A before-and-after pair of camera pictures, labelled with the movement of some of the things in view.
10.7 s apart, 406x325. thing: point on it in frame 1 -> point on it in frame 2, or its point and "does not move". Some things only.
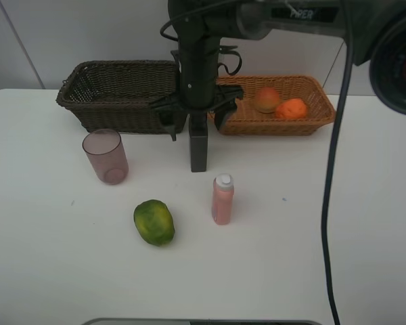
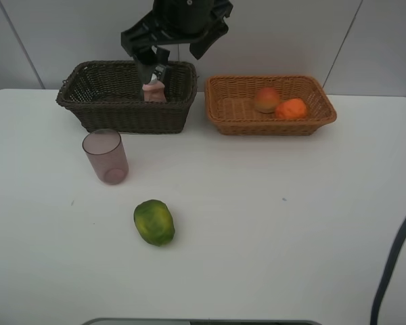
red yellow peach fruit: (266, 99) does not move
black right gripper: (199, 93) -> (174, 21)
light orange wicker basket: (246, 120) does not move
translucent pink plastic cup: (105, 149) does not move
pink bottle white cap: (222, 194) -> (154, 91)
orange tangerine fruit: (292, 108) does not move
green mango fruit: (154, 222) does not move
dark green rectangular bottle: (198, 130) -> (162, 73)
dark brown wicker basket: (121, 95) does not move
